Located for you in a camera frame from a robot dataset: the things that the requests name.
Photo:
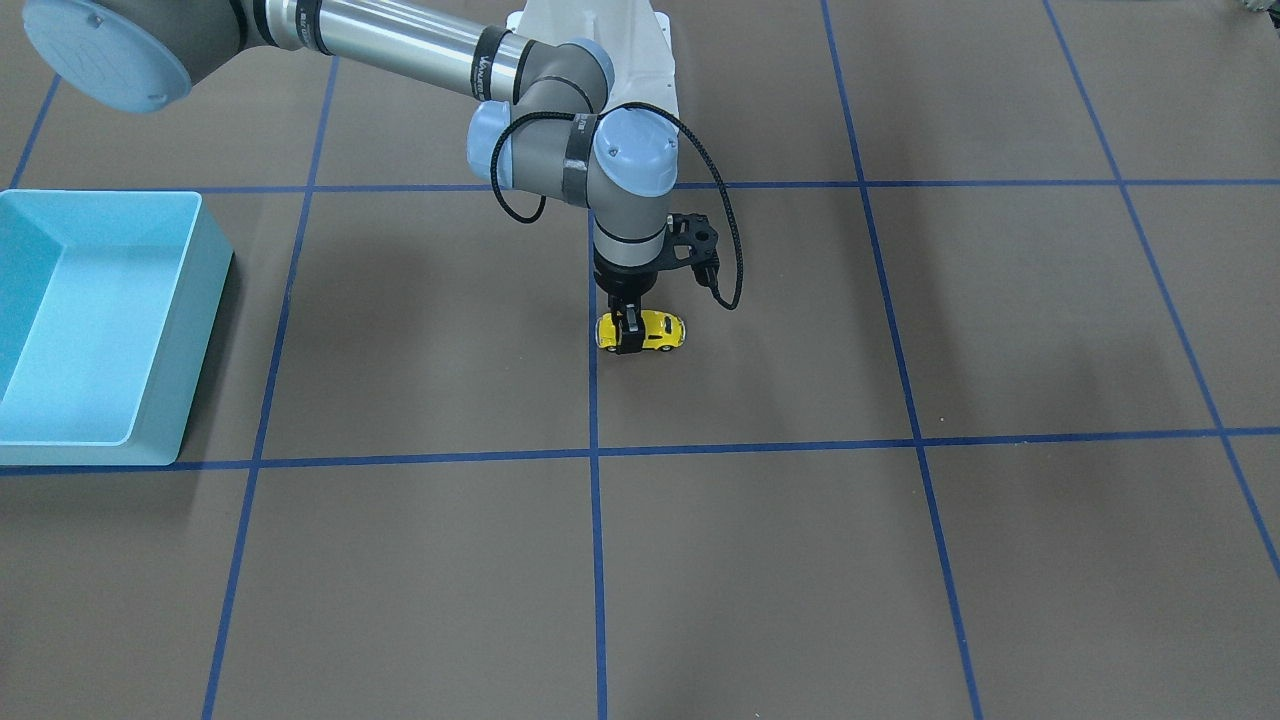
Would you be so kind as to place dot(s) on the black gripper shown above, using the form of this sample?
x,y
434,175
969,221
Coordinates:
x,y
626,277

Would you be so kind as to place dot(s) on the yellow beetle toy car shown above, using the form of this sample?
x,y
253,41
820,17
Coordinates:
x,y
664,332

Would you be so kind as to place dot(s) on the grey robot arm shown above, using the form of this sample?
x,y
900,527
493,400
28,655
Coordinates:
x,y
552,117

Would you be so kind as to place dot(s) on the light blue plastic bin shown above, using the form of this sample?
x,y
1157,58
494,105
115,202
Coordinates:
x,y
107,305

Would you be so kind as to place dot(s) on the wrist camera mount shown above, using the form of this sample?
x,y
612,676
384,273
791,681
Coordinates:
x,y
691,242

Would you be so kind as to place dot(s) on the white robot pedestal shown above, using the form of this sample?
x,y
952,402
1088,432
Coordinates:
x,y
636,38

